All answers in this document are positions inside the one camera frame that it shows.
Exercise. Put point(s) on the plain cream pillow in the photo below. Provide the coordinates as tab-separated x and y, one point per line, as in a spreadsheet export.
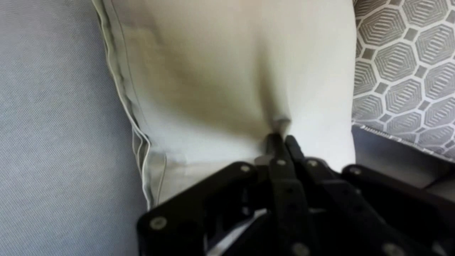
228	71

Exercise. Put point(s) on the light grey fabric couch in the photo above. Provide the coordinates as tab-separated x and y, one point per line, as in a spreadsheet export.
52	132

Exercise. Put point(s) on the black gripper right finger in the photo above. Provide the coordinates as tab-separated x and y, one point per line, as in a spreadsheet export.
361	213

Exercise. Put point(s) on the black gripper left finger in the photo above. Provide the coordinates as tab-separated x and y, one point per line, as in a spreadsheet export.
237	208

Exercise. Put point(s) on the octagon patterned beige pillow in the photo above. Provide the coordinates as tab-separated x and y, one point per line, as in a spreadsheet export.
407	71

